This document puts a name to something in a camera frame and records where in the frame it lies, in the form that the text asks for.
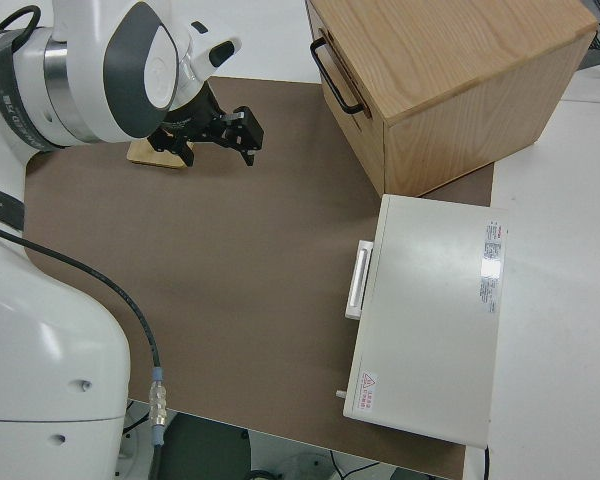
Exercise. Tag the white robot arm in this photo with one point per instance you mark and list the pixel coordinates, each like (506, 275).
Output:
(40, 325)

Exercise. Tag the light wooden cabinet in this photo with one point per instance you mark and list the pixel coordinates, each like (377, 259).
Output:
(455, 60)

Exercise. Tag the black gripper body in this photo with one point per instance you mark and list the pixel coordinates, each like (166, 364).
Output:
(215, 127)

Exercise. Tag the brown table mat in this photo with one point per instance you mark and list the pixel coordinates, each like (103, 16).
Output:
(230, 275)

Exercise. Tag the small wooden block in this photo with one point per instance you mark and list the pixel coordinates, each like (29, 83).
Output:
(147, 155)

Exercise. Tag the white toaster oven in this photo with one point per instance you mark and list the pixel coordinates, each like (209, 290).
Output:
(430, 325)

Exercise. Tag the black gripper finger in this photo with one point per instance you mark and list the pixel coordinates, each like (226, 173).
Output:
(248, 156)
(187, 155)

